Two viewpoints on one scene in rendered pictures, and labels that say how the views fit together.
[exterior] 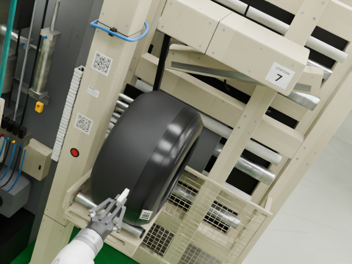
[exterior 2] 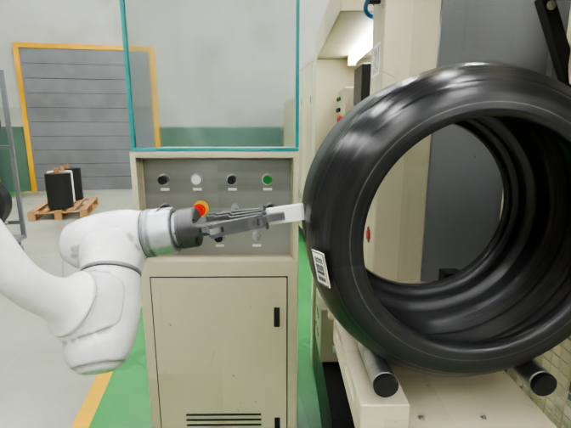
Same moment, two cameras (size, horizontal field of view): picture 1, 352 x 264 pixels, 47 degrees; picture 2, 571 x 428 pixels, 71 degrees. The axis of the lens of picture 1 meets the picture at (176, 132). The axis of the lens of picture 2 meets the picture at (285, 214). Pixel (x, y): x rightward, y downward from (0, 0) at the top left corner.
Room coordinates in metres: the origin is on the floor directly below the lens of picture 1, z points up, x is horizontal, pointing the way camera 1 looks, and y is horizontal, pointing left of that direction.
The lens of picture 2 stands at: (1.02, -0.64, 1.34)
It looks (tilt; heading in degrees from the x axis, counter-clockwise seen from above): 12 degrees down; 81
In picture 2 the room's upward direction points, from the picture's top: straight up
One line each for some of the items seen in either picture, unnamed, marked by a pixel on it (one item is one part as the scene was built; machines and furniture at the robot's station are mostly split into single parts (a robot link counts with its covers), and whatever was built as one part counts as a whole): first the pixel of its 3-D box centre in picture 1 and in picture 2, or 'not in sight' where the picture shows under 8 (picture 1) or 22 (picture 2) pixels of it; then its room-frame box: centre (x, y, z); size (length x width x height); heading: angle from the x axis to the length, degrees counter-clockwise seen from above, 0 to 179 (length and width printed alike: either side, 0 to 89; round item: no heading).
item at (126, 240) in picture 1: (104, 223); (364, 362); (1.31, 0.12, 0.83); 0.36 x 0.09 x 0.06; 82
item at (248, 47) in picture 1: (234, 40); not in sight; (1.73, -0.06, 1.71); 0.61 x 0.25 x 0.15; 82
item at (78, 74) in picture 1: (69, 116); not in sight; (1.45, 0.44, 1.19); 0.05 x 0.04 x 0.48; 172
